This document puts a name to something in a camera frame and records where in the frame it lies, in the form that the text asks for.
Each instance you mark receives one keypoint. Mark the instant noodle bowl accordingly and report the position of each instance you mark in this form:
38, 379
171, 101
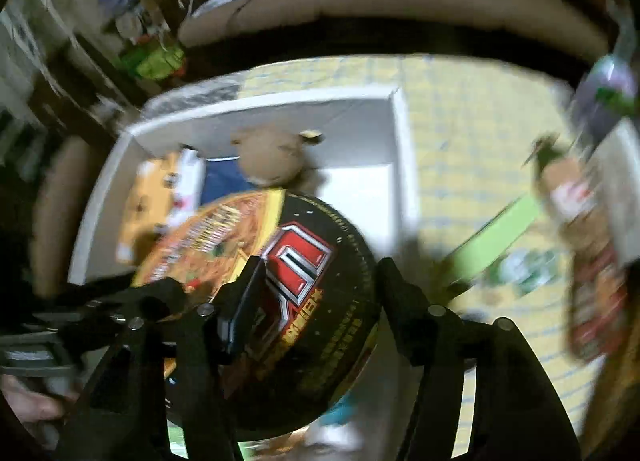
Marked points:
316, 317

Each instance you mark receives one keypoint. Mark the orange tiger plush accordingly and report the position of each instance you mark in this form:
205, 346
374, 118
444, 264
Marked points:
166, 192

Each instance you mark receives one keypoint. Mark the small brown teddy bear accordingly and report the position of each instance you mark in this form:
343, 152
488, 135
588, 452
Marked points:
271, 156

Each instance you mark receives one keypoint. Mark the green tea sachet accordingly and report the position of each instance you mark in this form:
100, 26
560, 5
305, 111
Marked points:
524, 270

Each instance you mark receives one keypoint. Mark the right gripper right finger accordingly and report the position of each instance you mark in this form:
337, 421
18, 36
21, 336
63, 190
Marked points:
517, 414

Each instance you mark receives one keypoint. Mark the person left hand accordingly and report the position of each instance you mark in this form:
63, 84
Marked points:
33, 407

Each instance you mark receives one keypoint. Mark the yellow checkered tablecloth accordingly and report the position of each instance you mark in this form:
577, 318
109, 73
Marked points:
473, 122

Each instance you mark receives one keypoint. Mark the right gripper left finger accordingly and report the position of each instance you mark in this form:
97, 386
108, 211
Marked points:
121, 414

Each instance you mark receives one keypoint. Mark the white floral case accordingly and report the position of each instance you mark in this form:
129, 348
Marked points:
616, 164

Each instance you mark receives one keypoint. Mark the white storage box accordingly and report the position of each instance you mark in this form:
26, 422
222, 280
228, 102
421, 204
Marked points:
351, 146

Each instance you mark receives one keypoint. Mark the purple cup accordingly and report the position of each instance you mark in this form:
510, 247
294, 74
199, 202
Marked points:
606, 95

